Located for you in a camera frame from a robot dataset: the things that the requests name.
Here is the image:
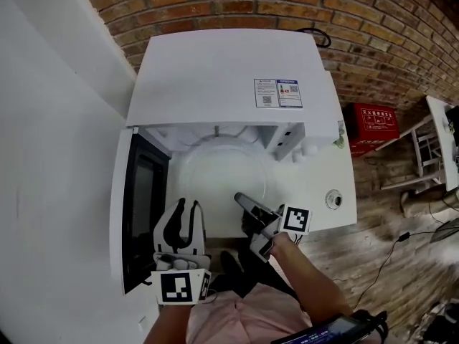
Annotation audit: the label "white wooden chair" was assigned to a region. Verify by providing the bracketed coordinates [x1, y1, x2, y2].
[374, 115, 446, 191]

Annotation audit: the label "red fire equipment box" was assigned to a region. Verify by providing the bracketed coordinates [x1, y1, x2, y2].
[341, 102, 401, 158]

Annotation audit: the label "round metal cable grommet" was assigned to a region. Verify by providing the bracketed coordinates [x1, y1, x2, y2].
[324, 188, 344, 210]

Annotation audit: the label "glass turntable plate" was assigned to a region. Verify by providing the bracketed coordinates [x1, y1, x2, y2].
[176, 138, 270, 216]

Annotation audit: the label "person's pink shirt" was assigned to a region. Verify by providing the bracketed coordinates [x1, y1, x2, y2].
[185, 283, 313, 344]

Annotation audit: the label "blue bordered warning sticker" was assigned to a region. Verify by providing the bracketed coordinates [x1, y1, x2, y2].
[253, 77, 280, 109]

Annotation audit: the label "person's left forearm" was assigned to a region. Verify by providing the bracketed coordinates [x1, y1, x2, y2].
[142, 302, 197, 344]

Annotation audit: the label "black screen device with strap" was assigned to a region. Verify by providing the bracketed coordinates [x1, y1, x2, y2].
[269, 309, 390, 344]

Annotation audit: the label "white side table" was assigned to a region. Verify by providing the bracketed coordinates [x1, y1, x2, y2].
[425, 94, 459, 193]

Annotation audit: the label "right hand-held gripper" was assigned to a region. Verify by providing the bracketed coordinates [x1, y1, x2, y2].
[233, 192, 313, 264]

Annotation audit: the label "dark clutter pile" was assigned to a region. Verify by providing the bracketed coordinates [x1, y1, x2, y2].
[421, 297, 459, 344]

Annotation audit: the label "grey flat panel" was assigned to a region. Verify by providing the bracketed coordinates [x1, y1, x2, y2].
[429, 216, 459, 245]

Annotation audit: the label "person's black trousers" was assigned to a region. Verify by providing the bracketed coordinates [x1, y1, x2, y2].
[209, 240, 301, 300]

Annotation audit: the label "black power cable loop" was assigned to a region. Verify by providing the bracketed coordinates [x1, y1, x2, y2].
[295, 26, 331, 49]

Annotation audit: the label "black cable with adapter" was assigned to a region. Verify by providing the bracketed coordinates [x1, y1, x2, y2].
[353, 219, 459, 313]

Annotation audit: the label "white microwave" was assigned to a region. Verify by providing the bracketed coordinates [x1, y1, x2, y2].
[109, 28, 341, 296]

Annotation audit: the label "person's right forearm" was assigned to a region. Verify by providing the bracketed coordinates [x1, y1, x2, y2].
[268, 232, 355, 331]

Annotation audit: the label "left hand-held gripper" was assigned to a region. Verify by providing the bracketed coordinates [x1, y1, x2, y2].
[149, 197, 213, 306]

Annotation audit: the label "blue sticker with red print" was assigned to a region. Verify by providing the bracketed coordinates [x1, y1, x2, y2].
[276, 79, 303, 110]

